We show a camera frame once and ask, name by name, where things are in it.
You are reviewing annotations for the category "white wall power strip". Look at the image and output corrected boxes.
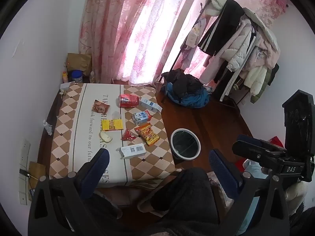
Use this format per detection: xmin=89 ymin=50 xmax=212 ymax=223
xmin=19 ymin=138 xmax=31 ymax=205

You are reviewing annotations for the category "pink floral curtain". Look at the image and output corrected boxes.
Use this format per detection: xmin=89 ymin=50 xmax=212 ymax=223
xmin=78 ymin=0 xmax=289 ymax=85

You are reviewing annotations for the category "orange snack packet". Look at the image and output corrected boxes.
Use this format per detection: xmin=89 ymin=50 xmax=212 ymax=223
xmin=135 ymin=123 xmax=159 ymax=146

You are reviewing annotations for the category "person's black trouser leg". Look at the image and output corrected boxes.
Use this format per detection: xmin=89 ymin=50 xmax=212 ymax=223
xmin=150 ymin=167 xmax=220 ymax=236

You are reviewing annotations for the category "light blue cloth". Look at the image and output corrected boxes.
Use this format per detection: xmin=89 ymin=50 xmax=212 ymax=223
xmin=242 ymin=159 xmax=269 ymax=230

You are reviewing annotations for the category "pile of dark clothes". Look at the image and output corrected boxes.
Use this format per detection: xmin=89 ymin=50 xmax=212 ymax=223
xmin=161 ymin=69 xmax=205 ymax=98

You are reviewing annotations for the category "yellow packet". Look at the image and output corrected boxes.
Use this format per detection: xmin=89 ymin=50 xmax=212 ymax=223
xmin=102 ymin=119 xmax=123 ymax=131

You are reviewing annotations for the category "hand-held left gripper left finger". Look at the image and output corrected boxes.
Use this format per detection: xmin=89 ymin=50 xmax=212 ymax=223
xmin=28 ymin=148 xmax=110 ymax=236

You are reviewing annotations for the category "white rimmed waste bin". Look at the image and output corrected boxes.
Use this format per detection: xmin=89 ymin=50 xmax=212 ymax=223
xmin=170 ymin=128 xmax=201 ymax=162

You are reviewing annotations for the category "blue lidded tin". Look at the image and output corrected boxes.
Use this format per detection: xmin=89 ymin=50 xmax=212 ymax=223
xmin=71 ymin=70 xmax=83 ymax=83

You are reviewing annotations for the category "brown paper bag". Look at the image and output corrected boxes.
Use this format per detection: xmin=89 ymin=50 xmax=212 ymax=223
xmin=66 ymin=53 xmax=92 ymax=76

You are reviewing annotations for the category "pink fluffy coat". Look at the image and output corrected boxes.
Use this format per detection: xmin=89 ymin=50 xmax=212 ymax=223
xmin=256 ymin=38 xmax=281 ymax=70

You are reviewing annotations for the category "grey slipper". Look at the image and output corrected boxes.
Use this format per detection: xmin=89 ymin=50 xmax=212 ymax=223
xmin=137 ymin=194 xmax=170 ymax=217

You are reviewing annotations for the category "white barcode box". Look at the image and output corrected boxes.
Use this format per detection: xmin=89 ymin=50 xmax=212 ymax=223
xmin=117 ymin=143 xmax=146 ymax=159

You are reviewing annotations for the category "blue milk carton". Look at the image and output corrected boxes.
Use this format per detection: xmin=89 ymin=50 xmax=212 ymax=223
xmin=132 ymin=111 xmax=151 ymax=125

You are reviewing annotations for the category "checkered tablecloth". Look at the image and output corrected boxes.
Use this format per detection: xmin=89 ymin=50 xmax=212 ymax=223
xmin=49 ymin=82 xmax=177 ymax=188

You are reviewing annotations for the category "white puffy coat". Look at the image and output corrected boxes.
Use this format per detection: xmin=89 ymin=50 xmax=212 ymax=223
xmin=205 ymin=0 xmax=228 ymax=18

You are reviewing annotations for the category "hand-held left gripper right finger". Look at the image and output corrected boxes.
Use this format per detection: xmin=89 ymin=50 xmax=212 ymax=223
xmin=209 ymin=148 xmax=291 ymax=236

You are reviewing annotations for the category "small pale hanging garment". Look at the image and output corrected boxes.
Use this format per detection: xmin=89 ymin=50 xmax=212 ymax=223
xmin=185 ymin=18 xmax=207 ymax=53

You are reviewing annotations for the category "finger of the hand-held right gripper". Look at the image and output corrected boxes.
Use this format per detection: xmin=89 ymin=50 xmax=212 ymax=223
xmin=232 ymin=140 xmax=286 ymax=168
xmin=237 ymin=134 xmax=287 ymax=153

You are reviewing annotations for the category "wooden board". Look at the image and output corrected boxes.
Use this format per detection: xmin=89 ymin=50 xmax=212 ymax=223
xmin=28 ymin=161 xmax=46 ymax=180

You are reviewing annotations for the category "red cloth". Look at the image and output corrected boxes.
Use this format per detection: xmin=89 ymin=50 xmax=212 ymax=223
xmin=270 ymin=136 xmax=284 ymax=148

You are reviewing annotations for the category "cream fleece coat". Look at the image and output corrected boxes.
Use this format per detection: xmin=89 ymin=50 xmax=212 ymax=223
xmin=242 ymin=64 xmax=268 ymax=96

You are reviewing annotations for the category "white down jacket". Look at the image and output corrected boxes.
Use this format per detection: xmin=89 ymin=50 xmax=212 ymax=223
xmin=221 ymin=18 xmax=260 ymax=71

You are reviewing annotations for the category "black white-striped jacket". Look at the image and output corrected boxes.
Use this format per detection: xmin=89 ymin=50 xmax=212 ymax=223
xmin=198 ymin=0 xmax=246 ymax=57

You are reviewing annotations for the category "red snack bag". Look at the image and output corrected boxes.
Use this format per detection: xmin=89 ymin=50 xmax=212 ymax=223
xmin=118 ymin=94 xmax=140 ymax=108

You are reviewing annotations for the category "olive green jacket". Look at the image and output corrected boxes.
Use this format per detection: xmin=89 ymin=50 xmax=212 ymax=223
xmin=250 ymin=66 xmax=280 ymax=104

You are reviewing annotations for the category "white plastic scrap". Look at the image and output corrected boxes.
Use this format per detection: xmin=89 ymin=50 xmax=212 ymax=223
xmin=43 ymin=120 xmax=53 ymax=136

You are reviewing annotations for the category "black clothes rack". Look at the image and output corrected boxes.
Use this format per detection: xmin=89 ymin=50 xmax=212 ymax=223
xmin=157 ymin=2 xmax=249 ymax=112

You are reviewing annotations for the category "brown snack packet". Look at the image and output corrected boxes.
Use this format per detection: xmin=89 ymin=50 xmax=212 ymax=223
xmin=93 ymin=100 xmax=110 ymax=114

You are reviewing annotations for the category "white and blue carton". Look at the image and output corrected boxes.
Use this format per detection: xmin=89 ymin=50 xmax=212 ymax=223
xmin=140 ymin=98 xmax=163 ymax=113

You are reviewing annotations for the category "red triangular wrapper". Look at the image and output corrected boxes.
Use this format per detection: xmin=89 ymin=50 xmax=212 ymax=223
xmin=121 ymin=129 xmax=136 ymax=141

